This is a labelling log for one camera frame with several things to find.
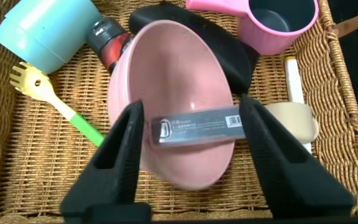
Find pink plastic bowl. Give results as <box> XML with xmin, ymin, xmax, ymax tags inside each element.
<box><xmin>106</xmin><ymin>19</ymin><xmax>236</xmax><ymax>190</ymax></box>

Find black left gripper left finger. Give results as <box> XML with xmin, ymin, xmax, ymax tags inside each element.
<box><xmin>60</xmin><ymin>100</ymin><xmax>145</xmax><ymax>218</ymax></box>

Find small beige cup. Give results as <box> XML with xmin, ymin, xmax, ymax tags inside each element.
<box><xmin>264</xmin><ymin>101</ymin><xmax>320</xmax><ymax>144</ymax></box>

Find black oblong glasses case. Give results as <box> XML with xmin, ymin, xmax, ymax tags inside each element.
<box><xmin>128</xmin><ymin>1</ymin><xmax>260</xmax><ymax>96</ymax></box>

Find light blue plastic cup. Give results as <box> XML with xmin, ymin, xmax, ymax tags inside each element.
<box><xmin>0</xmin><ymin>0</ymin><xmax>103</xmax><ymax>75</ymax></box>

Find pink toy saucepan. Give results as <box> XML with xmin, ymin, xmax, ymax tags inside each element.
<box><xmin>185</xmin><ymin>0</ymin><xmax>319</xmax><ymax>56</ymax></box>

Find woven wicker basket brown handles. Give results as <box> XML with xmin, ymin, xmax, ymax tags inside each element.
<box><xmin>0</xmin><ymin>0</ymin><xmax>358</xmax><ymax>224</ymax></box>

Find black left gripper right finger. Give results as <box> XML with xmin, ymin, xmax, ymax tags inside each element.
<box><xmin>238</xmin><ymin>93</ymin><xmax>354</xmax><ymax>218</ymax></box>

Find black red cosmetic tube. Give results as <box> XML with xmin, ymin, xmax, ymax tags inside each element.
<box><xmin>85</xmin><ymin>17</ymin><xmax>133</xmax><ymax>75</ymax></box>

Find yellow green toy fork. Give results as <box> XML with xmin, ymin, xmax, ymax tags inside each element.
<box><xmin>9</xmin><ymin>61</ymin><xmax>106</xmax><ymax>147</ymax></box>

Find white plastic stick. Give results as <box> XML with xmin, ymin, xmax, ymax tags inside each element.
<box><xmin>284</xmin><ymin>56</ymin><xmax>313</xmax><ymax>155</ymax></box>

